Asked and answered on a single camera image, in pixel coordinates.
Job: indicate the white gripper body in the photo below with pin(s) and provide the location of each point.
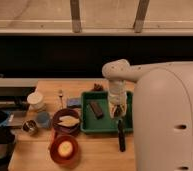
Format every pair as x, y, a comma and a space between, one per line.
117, 93

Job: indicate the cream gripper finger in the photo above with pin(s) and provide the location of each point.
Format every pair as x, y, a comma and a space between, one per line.
123, 110
112, 110

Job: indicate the green plastic tray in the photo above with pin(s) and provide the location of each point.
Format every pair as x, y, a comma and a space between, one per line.
90, 123

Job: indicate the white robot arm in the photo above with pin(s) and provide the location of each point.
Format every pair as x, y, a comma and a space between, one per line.
162, 111

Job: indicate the dark brown block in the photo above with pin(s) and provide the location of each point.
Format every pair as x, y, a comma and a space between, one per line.
96, 109

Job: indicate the brown grape bunch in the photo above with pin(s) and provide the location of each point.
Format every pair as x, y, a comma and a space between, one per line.
98, 87

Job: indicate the blue sponge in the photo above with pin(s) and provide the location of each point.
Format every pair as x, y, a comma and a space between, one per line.
74, 103

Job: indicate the dark purple plate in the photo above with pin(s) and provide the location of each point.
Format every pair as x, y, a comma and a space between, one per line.
65, 130

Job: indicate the pale food slices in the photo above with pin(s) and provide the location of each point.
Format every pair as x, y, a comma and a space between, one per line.
68, 121

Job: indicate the metal fork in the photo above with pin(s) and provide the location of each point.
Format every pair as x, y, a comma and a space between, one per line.
60, 94

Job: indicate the yellow round food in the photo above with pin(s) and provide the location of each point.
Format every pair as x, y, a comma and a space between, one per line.
65, 149

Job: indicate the blue plastic cup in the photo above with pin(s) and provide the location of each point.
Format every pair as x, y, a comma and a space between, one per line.
43, 119

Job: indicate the red bowl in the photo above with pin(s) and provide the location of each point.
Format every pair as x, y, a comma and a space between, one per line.
66, 162

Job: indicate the white cup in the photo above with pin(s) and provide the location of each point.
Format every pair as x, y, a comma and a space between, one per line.
35, 100

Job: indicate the small metal cup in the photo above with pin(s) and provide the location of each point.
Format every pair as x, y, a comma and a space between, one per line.
30, 127

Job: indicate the blue cloth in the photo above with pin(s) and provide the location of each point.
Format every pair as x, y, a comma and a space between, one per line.
8, 120

